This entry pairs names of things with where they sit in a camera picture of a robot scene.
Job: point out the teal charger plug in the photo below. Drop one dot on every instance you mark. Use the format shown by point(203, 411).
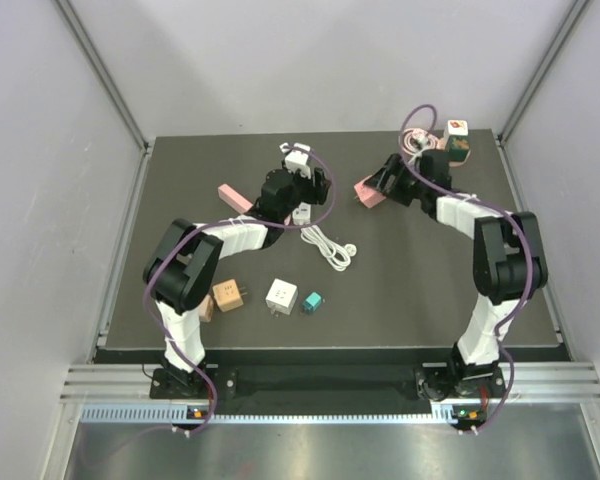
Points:
point(312, 303)

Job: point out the white slotted cable duct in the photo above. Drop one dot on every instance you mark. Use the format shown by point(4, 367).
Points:
point(181, 414)

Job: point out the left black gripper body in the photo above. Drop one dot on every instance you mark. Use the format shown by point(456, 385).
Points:
point(303, 191)

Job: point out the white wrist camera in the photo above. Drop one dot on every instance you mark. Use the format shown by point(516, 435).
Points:
point(420, 143)
point(296, 158)

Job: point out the pink deer cube adapter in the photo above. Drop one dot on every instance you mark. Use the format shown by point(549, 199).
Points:
point(206, 309)

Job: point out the green cube adapter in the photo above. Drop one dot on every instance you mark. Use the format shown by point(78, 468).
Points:
point(457, 146)

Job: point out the white cube adapter with picture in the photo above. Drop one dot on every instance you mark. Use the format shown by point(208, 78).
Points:
point(455, 130)

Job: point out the orange cube adapter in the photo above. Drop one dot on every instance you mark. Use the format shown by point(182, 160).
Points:
point(228, 295)

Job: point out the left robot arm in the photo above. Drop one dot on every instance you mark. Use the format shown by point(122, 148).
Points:
point(180, 271)

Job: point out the pink round socket base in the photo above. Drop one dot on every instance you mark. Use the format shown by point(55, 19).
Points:
point(452, 160)

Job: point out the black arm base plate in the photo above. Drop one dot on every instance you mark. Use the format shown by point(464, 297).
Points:
point(413, 382)

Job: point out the aluminium frame rail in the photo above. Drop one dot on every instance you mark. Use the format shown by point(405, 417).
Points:
point(533, 382)

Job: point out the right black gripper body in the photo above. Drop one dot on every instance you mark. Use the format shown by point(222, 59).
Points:
point(414, 188)

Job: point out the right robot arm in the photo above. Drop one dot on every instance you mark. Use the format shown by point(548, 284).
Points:
point(508, 264)

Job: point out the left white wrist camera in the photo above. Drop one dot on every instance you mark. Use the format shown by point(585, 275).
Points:
point(296, 158)

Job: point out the white power strip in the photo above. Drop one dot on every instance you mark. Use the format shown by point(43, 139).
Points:
point(302, 214)

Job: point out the white cube adapter plug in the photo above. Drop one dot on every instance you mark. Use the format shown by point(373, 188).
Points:
point(281, 297)

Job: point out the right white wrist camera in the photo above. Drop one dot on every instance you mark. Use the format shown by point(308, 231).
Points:
point(420, 143)

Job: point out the pink cube socket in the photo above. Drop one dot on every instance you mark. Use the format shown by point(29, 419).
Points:
point(366, 195)

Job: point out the pink power strip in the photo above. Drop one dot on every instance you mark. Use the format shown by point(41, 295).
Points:
point(234, 199)

